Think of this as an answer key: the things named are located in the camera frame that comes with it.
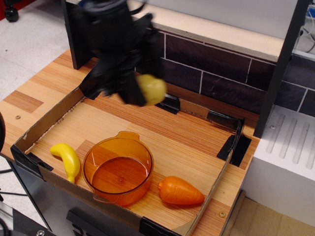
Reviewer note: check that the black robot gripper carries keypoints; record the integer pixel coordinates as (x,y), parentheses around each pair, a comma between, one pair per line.
(121,44)

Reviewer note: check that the yellow plastic toy potato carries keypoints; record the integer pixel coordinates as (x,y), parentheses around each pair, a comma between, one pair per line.
(153,89)

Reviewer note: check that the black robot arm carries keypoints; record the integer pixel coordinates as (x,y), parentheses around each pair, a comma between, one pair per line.
(80,14)

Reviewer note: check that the orange transparent plastic pot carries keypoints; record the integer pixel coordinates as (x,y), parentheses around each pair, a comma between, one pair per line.
(119,169)

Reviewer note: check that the cardboard fence with black tape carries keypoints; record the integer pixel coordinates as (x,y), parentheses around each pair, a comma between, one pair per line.
(195,145)

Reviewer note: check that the yellow plastic toy banana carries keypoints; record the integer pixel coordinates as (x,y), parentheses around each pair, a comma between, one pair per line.
(70,160)

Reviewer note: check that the orange plastic toy carrot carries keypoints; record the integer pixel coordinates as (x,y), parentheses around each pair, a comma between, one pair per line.
(175,190)

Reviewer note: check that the grey toy kitchen cabinet front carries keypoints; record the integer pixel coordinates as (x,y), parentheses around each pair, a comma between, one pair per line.
(67,209)

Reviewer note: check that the wooden shelf with dark posts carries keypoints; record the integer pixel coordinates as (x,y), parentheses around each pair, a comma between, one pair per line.
(206,61)

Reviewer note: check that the white toy sink drainboard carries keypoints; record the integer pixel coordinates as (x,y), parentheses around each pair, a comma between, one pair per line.
(281,175)

